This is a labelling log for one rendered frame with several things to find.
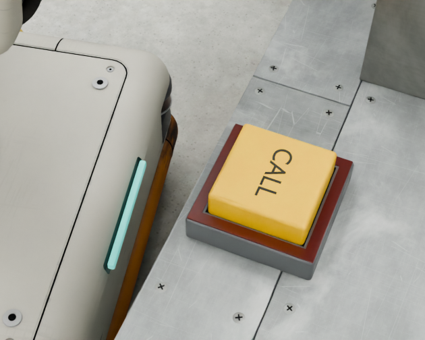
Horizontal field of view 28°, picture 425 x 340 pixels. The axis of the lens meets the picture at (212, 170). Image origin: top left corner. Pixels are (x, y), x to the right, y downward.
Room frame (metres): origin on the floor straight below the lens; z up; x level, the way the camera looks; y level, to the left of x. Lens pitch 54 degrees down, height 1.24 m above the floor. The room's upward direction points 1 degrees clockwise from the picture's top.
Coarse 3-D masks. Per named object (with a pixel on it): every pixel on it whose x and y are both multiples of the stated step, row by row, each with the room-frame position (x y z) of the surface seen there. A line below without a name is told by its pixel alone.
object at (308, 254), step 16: (240, 128) 0.34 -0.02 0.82; (224, 160) 0.31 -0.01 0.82; (336, 160) 0.32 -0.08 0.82; (208, 176) 0.30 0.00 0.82; (336, 176) 0.30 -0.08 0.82; (208, 192) 0.29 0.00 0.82; (336, 192) 0.29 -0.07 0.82; (192, 208) 0.28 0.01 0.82; (208, 224) 0.27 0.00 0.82; (224, 224) 0.27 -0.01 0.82; (320, 224) 0.27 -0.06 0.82; (256, 240) 0.26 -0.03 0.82; (272, 240) 0.26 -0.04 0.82; (320, 240) 0.26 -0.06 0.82; (304, 256) 0.25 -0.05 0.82
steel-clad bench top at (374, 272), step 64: (320, 0) 0.48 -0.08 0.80; (320, 64) 0.42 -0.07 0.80; (320, 128) 0.36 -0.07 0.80; (384, 128) 0.36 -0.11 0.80; (192, 192) 0.30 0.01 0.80; (384, 192) 0.31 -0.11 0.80; (192, 256) 0.26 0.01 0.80; (320, 256) 0.26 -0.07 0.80; (384, 256) 0.26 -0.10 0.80; (128, 320) 0.21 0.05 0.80; (192, 320) 0.22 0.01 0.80; (256, 320) 0.22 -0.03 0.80; (320, 320) 0.22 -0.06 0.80; (384, 320) 0.22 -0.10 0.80
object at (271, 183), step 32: (256, 128) 0.33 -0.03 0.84; (256, 160) 0.30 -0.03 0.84; (288, 160) 0.30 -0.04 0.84; (320, 160) 0.30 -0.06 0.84; (224, 192) 0.28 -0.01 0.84; (256, 192) 0.28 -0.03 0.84; (288, 192) 0.28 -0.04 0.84; (320, 192) 0.28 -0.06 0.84; (256, 224) 0.27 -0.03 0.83; (288, 224) 0.26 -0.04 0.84
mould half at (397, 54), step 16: (384, 0) 0.40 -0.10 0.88; (400, 0) 0.40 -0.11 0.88; (416, 0) 0.39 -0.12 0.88; (384, 16) 0.40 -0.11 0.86; (400, 16) 0.40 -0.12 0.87; (416, 16) 0.39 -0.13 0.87; (384, 32) 0.40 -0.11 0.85; (400, 32) 0.40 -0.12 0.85; (416, 32) 0.39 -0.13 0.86; (368, 48) 0.40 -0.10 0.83; (384, 48) 0.40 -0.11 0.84; (400, 48) 0.39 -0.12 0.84; (416, 48) 0.39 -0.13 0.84; (368, 64) 0.40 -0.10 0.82; (384, 64) 0.40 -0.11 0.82; (400, 64) 0.39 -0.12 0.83; (416, 64) 0.39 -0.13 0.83; (368, 80) 0.40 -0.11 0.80; (384, 80) 0.40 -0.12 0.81; (400, 80) 0.39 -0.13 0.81; (416, 80) 0.39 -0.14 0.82; (416, 96) 0.39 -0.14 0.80
